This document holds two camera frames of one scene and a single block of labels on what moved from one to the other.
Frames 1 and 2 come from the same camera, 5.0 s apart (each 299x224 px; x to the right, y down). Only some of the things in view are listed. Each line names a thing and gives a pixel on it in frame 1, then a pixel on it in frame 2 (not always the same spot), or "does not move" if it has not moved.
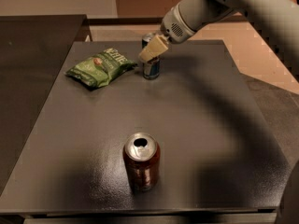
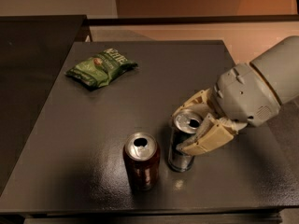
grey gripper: (173, 27) -> (246, 95)
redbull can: (150, 69) -> (183, 125)
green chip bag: (98, 71) does not move
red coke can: (142, 157) does not move
